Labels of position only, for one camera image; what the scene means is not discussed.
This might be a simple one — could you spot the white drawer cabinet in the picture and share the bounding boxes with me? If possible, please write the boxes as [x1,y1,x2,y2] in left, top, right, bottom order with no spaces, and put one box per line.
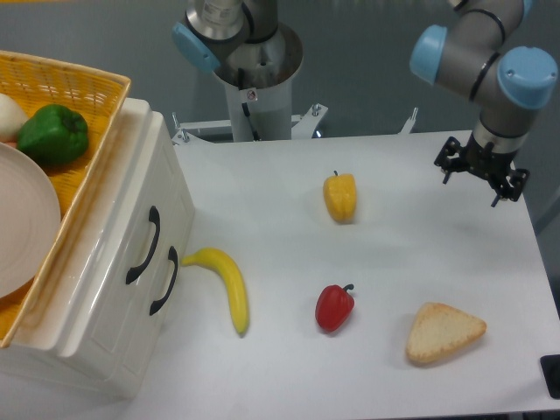
[1,99,194,397]

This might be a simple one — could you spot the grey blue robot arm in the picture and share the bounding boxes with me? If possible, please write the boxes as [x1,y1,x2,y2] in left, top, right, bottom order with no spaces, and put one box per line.
[171,1,558,201]

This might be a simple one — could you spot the yellow bell pepper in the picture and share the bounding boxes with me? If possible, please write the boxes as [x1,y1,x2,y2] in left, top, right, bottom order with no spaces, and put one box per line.
[323,171,357,223]

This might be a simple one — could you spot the triangular bread slice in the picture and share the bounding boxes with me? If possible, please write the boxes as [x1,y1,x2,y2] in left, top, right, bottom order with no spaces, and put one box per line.
[405,302,487,365]

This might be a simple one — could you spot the black device at edge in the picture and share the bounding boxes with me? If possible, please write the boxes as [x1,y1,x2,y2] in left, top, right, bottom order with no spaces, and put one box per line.
[540,354,560,400]

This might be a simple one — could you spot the green bell pepper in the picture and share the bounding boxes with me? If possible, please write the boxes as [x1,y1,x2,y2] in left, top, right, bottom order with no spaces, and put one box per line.
[17,104,89,166]

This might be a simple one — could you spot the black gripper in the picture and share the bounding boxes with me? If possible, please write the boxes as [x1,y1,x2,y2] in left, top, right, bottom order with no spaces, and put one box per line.
[434,134,530,207]

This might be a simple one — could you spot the yellow wicker basket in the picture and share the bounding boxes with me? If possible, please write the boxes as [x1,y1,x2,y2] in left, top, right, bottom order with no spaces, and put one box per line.
[1,51,131,348]

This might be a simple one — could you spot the black lower drawer handle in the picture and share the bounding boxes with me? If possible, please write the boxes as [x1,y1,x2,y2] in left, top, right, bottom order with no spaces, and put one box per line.
[149,246,179,316]

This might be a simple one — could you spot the white drawer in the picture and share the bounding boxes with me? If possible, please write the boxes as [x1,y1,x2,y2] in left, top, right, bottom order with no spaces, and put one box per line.
[60,112,194,377]

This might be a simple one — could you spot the yellow banana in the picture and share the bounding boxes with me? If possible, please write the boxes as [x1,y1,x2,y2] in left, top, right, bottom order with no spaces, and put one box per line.
[181,247,250,337]

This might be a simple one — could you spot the red bell pepper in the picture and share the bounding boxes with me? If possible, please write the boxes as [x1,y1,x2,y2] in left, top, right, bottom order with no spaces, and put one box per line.
[315,283,355,333]

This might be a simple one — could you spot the white onion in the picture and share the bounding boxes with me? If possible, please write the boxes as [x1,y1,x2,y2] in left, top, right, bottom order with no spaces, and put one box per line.
[0,94,28,143]

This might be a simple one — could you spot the pink plate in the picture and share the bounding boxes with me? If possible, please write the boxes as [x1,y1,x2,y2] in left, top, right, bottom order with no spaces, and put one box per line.
[1,144,60,297]

